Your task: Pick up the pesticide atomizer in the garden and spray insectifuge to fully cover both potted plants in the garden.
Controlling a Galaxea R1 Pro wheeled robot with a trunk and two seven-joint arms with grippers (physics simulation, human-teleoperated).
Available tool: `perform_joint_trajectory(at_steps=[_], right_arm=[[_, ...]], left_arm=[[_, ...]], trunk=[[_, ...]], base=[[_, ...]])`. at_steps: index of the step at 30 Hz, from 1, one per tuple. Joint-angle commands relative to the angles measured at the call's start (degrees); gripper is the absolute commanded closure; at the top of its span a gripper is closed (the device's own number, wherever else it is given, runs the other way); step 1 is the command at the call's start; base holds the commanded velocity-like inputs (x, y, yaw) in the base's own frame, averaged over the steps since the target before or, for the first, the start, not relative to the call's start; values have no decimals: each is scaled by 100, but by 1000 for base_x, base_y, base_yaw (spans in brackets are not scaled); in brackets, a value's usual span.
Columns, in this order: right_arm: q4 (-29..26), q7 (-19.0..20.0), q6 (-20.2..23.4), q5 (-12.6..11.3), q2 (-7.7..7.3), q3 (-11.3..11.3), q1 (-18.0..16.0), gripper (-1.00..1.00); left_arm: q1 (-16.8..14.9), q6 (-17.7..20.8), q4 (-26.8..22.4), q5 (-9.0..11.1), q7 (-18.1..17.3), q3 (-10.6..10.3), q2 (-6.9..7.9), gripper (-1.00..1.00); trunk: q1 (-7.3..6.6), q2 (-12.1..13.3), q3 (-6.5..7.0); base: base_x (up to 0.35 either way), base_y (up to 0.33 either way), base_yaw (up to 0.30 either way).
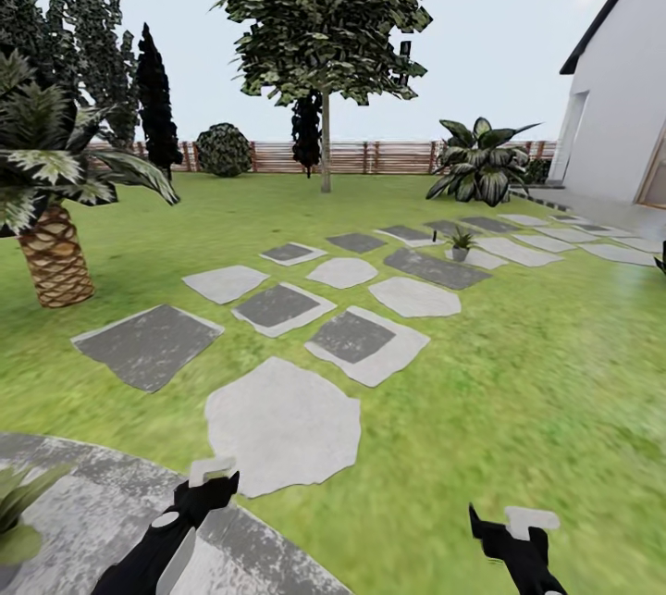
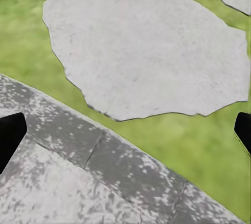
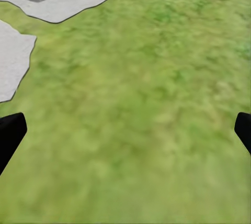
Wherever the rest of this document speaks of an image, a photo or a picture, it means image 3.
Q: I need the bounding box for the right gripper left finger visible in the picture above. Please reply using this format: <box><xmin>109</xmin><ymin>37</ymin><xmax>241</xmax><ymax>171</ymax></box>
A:
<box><xmin>0</xmin><ymin>112</ymin><xmax>27</xmax><ymax>175</ymax></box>

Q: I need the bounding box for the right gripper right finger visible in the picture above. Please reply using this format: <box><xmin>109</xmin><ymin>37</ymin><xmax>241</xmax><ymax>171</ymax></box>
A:
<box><xmin>234</xmin><ymin>112</ymin><xmax>251</xmax><ymax>153</ymax></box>

